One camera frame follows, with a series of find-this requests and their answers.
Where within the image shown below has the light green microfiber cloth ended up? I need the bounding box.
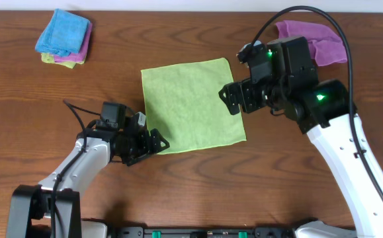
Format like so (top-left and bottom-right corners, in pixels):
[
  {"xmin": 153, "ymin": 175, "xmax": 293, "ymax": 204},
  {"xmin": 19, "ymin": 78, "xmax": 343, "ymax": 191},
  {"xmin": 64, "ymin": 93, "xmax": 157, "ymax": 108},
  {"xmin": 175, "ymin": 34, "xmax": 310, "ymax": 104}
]
[{"xmin": 141, "ymin": 58, "xmax": 247, "ymax": 154}]

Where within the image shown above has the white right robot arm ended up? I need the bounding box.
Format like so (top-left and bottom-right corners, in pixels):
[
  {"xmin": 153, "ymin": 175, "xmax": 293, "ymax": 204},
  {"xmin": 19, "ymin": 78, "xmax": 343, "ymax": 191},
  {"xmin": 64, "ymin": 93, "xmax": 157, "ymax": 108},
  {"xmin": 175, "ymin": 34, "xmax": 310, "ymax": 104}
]
[{"xmin": 219, "ymin": 79, "xmax": 383, "ymax": 237}]

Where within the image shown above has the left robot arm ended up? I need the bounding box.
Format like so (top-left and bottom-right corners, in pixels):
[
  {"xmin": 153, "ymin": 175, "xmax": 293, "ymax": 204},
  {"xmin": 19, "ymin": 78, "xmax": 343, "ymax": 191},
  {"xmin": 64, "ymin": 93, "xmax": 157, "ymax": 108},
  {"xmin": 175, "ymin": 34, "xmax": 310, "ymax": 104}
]
[{"xmin": 6, "ymin": 128, "xmax": 170, "ymax": 237}]

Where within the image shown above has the crumpled purple cloth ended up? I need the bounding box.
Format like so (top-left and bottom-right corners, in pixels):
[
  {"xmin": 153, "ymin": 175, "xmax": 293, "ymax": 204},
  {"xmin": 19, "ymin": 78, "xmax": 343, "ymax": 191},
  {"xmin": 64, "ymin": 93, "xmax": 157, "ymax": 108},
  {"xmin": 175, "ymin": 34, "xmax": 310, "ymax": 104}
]
[{"xmin": 275, "ymin": 20, "xmax": 347, "ymax": 67}]

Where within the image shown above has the folded purple cloth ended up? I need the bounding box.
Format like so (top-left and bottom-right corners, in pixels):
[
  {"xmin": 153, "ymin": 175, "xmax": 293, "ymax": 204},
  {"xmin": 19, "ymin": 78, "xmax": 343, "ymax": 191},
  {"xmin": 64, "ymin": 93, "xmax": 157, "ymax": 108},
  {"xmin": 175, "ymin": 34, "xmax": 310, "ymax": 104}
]
[{"xmin": 54, "ymin": 22, "xmax": 93, "ymax": 64}]

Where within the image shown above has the folded green cloth in stack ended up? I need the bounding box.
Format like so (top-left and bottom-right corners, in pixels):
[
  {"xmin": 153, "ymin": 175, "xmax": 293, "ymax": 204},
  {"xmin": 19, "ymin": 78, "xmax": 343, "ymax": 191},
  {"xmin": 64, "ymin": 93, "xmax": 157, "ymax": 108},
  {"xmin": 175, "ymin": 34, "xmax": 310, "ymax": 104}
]
[{"xmin": 41, "ymin": 53, "xmax": 86, "ymax": 69}]

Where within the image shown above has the folded blue cloth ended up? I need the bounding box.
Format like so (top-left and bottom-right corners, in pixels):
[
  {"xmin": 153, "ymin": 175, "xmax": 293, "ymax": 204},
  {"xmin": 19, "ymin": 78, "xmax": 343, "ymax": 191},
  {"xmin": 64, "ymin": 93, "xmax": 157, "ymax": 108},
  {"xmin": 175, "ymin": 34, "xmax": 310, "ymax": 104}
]
[{"xmin": 35, "ymin": 9, "xmax": 90, "ymax": 57}]

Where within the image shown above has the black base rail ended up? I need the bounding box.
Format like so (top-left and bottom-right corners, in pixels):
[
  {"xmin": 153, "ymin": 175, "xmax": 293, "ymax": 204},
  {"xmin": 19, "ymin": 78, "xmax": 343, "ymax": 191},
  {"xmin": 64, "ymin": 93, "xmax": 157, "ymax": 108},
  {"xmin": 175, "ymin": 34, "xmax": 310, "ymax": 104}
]
[{"xmin": 107, "ymin": 227, "xmax": 295, "ymax": 238}]

